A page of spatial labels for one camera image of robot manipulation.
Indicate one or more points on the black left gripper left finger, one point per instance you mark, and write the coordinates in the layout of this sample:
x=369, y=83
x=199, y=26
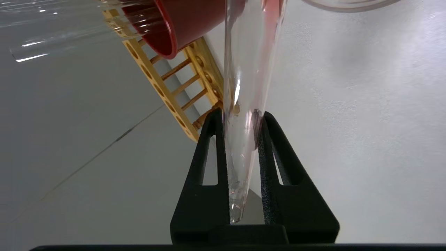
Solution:
x=202, y=209

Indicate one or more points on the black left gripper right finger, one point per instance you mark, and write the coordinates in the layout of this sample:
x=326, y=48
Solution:
x=299, y=212

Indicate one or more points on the test tube with red pigment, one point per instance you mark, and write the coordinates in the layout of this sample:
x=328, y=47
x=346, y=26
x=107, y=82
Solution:
x=244, y=104

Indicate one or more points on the wooden test tube rack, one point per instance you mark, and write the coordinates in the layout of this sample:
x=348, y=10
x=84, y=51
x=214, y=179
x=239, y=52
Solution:
x=160, y=87

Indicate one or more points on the red plastic cup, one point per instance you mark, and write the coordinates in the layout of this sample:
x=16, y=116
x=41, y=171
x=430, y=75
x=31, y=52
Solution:
x=188, y=21

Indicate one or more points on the clear glass beaker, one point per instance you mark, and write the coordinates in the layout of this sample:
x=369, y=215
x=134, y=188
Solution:
x=348, y=5

